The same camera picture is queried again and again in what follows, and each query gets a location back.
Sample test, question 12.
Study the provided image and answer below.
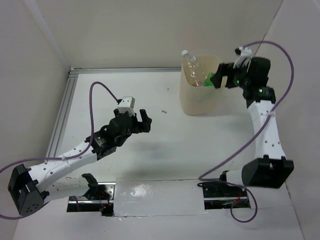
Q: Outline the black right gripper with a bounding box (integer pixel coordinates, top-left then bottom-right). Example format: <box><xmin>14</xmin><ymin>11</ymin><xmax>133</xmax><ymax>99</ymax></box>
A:
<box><xmin>210</xmin><ymin>59</ymin><xmax>253</xmax><ymax>90</ymax></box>

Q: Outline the green plastic bottle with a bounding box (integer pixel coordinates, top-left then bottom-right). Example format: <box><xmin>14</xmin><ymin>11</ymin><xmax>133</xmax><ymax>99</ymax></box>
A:
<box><xmin>203</xmin><ymin>72</ymin><xmax>215</xmax><ymax>87</ymax></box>

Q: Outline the clear bottle white cap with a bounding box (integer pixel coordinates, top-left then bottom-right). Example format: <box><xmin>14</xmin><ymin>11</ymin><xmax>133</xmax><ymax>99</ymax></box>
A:
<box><xmin>189</xmin><ymin>56</ymin><xmax>206</xmax><ymax>87</ymax></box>
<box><xmin>181</xmin><ymin>50</ymin><xmax>198</xmax><ymax>87</ymax></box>

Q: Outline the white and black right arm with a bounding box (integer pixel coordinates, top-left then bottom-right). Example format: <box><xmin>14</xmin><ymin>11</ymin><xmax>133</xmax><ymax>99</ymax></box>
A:
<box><xmin>210</xmin><ymin>57</ymin><xmax>294</xmax><ymax>196</ymax></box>

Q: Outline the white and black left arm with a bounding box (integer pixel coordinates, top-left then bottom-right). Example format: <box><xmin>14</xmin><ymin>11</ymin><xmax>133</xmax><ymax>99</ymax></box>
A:
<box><xmin>8</xmin><ymin>109</ymin><xmax>152</xmax><ymax>217</ymax></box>

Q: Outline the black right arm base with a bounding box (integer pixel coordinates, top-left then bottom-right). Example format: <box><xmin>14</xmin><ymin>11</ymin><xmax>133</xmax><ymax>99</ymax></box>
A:
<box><xmin>197</xmin><ymin>171</ymin><xmax>251</xmax><ymax>210</ymax></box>

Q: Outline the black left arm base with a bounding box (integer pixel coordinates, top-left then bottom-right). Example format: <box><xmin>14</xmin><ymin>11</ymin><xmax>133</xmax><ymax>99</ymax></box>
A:
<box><xmin>66</xmin><ymin>173</ymin><xmax>116</xmax><ymax>217</ymax></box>

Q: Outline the cream plastic bin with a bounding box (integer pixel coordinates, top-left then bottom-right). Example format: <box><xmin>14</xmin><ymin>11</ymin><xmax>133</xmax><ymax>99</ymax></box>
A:
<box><xmin>179</xmin><ymin>55</ymin><xmax>223</xmax><ymax>116</ymax></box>

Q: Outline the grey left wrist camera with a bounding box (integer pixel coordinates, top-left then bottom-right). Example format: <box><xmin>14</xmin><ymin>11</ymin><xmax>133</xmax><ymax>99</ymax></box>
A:
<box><xmin>117</xmin><ymin>96</ymin><xmax>135</xmax><ymax>115</ymax></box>

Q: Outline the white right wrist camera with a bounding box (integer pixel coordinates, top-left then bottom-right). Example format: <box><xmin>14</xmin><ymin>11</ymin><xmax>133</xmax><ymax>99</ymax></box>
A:
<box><xmin>233</xmin><ymin>46</ymin><xmax>252</xmax><ymax>69</ymax></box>

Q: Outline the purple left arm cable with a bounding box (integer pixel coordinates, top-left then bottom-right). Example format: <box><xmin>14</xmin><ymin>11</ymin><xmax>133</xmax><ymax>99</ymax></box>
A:
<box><xmin>0</xmin><ymin>81</ymin><xmax>121</xmax><ymax>220</ymax></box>

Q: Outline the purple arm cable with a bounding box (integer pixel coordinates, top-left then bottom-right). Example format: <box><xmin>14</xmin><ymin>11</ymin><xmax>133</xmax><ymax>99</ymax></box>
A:
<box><xmin>0</xmin><ymin>81</ymin><xmax>121</xmax><ymax>220</ymax></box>
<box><xmin>198</xmin><ymin>40</ymin><xmax>295</xmax><ymax>223</ymax></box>

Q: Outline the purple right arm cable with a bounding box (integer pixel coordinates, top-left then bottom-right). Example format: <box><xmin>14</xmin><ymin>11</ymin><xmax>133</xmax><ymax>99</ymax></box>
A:
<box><xmin>198</xmin><ymin>40</ymin><xmax>295</xmax><ymax>223</ymax></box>

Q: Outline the aluminium frame rail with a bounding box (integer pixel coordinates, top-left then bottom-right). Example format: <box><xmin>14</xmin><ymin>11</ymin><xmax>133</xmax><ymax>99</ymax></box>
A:
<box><xmin>46</xmin><ymin>66</ymin><xmax>247</xmax><ymax>158</ymax></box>

